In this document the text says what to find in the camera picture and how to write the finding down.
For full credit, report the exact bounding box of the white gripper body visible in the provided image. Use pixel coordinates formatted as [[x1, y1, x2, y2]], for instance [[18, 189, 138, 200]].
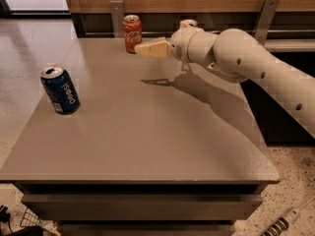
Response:
[[170, 28, 204, 63]]

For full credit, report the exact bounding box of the red coke can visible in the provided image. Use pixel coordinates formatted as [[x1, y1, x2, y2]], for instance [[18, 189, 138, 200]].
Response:
[[123, 15, 142, 53]]

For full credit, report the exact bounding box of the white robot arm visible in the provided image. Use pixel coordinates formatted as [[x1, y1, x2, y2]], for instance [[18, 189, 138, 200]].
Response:
[[135, 27, 315, 137]]

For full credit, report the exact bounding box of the orange gold soda can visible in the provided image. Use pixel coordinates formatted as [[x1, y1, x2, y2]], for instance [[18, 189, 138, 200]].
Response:
[[180, 19, 198, 29]]

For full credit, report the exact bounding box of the blue pepsi can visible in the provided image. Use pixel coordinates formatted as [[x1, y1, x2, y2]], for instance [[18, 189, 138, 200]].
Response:
[[40, 65, 80, 114]]

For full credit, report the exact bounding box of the upper grey drawer front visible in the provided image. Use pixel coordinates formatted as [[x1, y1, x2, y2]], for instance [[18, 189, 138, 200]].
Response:
[[23, 194, 261, 221]]

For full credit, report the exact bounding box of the grey drawer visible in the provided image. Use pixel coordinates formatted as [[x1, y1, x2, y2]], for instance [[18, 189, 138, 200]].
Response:
[[23, 194, 261, 221], [59, 223, 234, 236]]

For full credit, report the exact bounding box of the lower grey drawer front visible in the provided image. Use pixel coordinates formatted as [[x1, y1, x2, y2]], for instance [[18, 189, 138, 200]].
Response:
[[59, 223, 234, 236]]

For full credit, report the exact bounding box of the white power strip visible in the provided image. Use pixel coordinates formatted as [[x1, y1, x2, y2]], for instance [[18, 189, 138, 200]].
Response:
[[260, 196, 315, 236]]

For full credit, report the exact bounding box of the left metal bracket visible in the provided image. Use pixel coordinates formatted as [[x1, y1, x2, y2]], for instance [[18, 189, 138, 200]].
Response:
[[109, 0, 124, 38]]

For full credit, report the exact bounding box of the metal bracket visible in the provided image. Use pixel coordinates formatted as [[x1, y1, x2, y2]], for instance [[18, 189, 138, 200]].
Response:
[[252, 0, 280, 45], [109, 0, 124, 38]]

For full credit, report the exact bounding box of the horizontal metal rail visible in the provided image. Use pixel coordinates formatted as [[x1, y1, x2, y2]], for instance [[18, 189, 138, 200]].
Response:
[[84, 29, 315, 39]]

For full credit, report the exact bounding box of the right metal bracket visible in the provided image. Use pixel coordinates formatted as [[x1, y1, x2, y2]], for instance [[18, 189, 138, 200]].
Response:
[[252, 0, 280, 45]]

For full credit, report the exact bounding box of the black wire basket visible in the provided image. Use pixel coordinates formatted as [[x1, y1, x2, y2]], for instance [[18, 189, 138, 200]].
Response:
[[0, 205, 50, 236]]

